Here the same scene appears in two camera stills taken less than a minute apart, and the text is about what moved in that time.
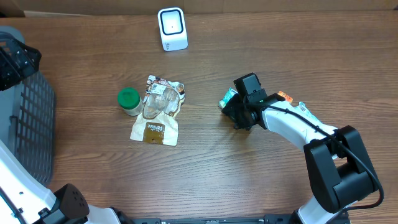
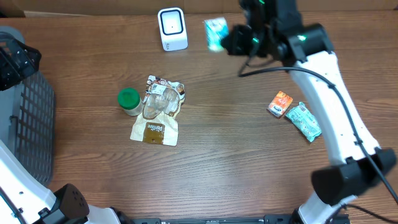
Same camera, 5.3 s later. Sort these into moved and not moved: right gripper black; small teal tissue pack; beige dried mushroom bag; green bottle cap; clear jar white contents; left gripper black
Moved: small teal tissue pack; right gripper black
Not moved: beige dried mushroom bag; green bottle cap; left gripper black; clear jar white contents
